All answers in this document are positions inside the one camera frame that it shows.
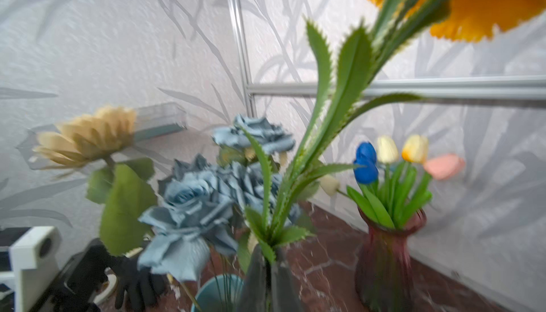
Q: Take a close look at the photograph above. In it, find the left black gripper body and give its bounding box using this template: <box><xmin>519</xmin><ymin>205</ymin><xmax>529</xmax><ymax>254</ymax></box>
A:
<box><xmin>31</xmin><ymin>238</ymin><xmax>107</xmax><ymax>312</ymax></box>

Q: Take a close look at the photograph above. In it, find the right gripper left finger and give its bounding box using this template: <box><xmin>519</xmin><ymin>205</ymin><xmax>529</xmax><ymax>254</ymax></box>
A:
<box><xmin>235</xmin><ymin>245</ymin><xmax>269</xmax><ymax>312</ymax></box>

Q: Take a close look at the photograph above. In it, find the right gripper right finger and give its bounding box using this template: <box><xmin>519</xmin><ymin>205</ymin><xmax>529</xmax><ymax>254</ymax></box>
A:
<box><xmin>270</xmin><ymin>248</ymin><xmax>304</xmax><ymax>312</ymax></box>

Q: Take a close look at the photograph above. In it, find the teal ceramic vase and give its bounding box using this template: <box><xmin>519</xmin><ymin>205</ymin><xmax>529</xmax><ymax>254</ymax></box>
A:
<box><xmin>191</xmin><ymin>274</ymin><xmax>244</xmax><ymax>312</ymax></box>

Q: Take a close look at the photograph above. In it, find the dark red glass vase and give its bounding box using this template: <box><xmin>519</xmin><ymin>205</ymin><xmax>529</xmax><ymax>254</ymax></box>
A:
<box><xmin>355</xmin><ymin>210</ymin><xmax>427</xmax><ymax>312</ymax></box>

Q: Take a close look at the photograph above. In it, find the blue hydrangea bouquet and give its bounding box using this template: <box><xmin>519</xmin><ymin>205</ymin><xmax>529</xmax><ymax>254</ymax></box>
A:
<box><xmin>137</xmin><ymin>113</ymin><xmax>319</xmax><ymax>312</ymax></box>

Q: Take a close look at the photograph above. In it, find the yellow sunflower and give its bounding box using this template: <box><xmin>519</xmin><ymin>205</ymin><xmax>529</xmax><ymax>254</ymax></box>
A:
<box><xmin>33</xmin><ymin>106</ymin><xmax>157</xmax><ymax>256</ymax></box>

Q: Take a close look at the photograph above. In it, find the pale yellow tulip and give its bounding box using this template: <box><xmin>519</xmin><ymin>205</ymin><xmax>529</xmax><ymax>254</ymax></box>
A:
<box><xmin>318</xmin><ymin>175</ymin><xmax>350</xmax><ymax>198</ymax></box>

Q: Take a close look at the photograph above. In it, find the blue tulip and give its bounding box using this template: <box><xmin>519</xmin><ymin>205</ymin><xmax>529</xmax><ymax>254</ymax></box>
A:
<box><xmin>355</xmin><ymin>142</ymin><xmax>378</xmax><ymax>164</ymax></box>
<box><xmin>353</xmin><ymin>159</ymin><xmax>379</xmax><ymax>185</ymax></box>

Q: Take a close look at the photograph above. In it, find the cream tulip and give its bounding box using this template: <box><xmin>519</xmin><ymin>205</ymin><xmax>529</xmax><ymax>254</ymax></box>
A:
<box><xmin>376</xmin><ymin>135</ymin><xmax>399</xmax><ymax>164</ymax></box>

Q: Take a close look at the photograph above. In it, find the pink tulip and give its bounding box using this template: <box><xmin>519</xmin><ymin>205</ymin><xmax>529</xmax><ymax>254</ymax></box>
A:
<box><xmin>424</xmin><ymin>154</ymin><xmax>466</xmax><ymax>181</ymax></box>

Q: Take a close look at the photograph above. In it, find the orange flower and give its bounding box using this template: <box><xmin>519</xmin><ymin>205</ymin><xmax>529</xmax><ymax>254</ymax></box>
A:
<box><xmin>246</xmin><ymin>0</ymin><xmax>545</xmax><ymax>264</ymax></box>

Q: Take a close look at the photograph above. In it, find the black yellow glove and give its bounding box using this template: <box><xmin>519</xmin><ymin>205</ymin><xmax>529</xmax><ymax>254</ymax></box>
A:
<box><xmin>110</xmin><ymin>257</ymin><xmax>166</xmax><ymax>311</ymax></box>

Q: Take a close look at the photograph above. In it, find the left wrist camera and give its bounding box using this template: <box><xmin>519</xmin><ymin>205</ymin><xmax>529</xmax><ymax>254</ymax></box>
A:
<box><xmin>1</xmin><ymin>226</ymin><xmax>61</xmax><ymax>311</ymax></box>

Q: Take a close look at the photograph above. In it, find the clear acrylic wall shelf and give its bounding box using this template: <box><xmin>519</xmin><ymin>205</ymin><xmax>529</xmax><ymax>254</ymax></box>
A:
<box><xmin>16</xmin><ymin>102</ymin><xmax>187</xmax><ymax>170</ymax></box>

